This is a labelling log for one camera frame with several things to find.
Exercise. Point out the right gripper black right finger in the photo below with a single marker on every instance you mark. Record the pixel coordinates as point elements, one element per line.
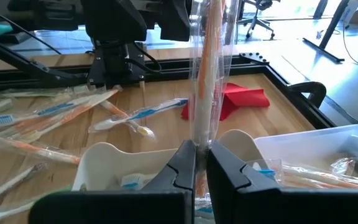
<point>225,177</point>

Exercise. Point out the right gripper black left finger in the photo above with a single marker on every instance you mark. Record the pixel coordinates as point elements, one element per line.
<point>179,174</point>

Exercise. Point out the blue toothbrush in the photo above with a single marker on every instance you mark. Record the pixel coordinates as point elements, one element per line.
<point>132,181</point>
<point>141,113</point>
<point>264,173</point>
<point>51,109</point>

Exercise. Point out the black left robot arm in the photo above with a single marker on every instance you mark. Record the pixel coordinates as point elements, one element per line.
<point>113,18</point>

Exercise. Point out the red cloth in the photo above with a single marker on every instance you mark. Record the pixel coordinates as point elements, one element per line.
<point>247,98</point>

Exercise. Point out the translucent white plastic bin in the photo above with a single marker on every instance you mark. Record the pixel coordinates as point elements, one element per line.
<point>306,146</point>

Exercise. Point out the black table clamp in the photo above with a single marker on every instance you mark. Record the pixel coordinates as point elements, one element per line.
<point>309,90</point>

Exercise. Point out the black office chair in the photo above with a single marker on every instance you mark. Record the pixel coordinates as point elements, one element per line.
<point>256,18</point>

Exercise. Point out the grey desk leg foot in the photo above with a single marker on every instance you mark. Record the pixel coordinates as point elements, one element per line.
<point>325,49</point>

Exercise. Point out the purple toothbrush in clear wrap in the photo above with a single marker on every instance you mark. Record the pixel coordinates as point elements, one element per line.
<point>11,183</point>

